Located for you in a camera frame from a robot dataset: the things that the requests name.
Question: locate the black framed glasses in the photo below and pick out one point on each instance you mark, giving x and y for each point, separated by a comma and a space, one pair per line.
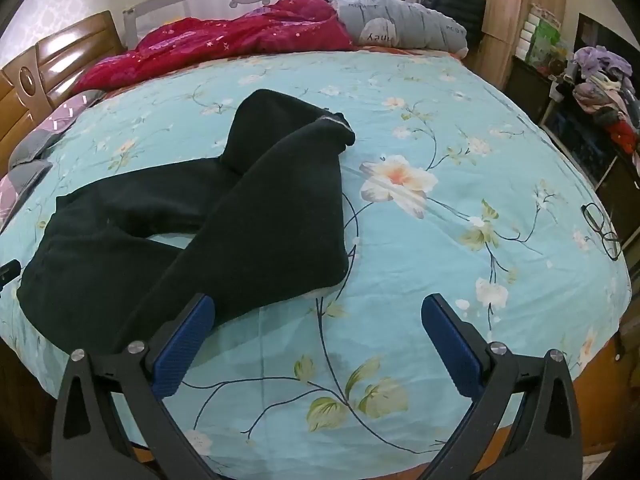
607, 236

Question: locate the wooden bed frame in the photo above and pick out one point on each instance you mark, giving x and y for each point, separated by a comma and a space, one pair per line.
600, 400

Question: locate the grey printed quilt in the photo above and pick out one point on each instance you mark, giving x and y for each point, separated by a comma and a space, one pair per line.
410, 20

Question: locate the black padded jacket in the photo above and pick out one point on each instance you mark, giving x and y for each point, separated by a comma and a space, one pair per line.
460, 0

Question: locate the purple striped pillow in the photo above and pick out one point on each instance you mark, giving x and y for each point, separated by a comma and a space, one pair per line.
70, 110

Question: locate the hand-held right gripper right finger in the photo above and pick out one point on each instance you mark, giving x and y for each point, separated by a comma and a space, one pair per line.
450, 347

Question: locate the dark cabinet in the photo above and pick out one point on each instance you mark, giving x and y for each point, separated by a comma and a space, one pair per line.
580, 140

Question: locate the grey pillow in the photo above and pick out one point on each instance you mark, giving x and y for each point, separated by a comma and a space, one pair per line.
30, 152

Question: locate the floral light blue bed sheet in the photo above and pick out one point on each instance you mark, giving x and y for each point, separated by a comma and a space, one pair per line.
425, 285

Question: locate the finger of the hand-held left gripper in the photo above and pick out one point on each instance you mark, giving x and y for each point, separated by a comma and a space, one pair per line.
9, 272

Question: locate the black pants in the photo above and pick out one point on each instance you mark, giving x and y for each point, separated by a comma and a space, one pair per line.
260, 210

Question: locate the wooden headboard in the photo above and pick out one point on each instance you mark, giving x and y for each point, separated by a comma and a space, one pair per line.
60, 60

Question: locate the stack of white boxes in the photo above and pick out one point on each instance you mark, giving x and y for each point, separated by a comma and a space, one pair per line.
527, 35

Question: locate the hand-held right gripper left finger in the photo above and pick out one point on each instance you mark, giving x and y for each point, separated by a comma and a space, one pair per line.
184, 347

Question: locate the wooden wardrobe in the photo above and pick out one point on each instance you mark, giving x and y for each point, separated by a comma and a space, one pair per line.
505, 0

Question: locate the green package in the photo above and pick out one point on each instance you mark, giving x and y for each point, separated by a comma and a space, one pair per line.
545, 42

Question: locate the red starred quilt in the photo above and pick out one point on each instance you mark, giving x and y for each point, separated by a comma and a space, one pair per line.
225, 40

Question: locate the pile of clothes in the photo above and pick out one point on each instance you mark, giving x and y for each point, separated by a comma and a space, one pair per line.
595, 90

